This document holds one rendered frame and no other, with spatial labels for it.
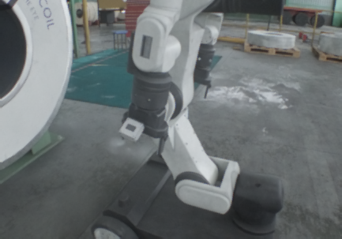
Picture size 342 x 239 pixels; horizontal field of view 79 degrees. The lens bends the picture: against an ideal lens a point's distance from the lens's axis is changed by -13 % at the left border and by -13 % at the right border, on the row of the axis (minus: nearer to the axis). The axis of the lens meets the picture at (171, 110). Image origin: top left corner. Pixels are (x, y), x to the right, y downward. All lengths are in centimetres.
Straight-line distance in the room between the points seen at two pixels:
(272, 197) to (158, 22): 65
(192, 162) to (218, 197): 15
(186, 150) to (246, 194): 26
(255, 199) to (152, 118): 47
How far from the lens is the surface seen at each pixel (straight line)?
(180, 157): 83
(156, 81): 51
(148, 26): 47
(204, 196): 84
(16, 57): 142
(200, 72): 95
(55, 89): 149
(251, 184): 85
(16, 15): 132
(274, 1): 63
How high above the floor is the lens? 89
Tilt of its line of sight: 25 degrees down
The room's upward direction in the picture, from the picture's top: straight up
